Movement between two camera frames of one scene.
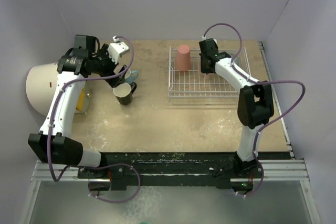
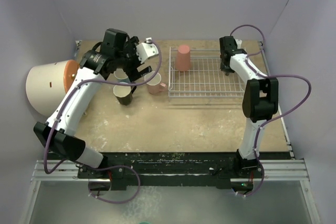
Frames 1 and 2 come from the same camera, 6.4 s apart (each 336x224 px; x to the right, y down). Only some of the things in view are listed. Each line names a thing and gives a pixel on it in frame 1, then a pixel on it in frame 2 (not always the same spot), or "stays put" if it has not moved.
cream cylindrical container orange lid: [41, 84] stays put
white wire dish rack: [193, 83] stays put
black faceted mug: [123, 92] stays put
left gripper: [103, 53] -> [132, 73]
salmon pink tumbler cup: [182, 60] stays put
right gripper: [203, 70] -> [222, 66]
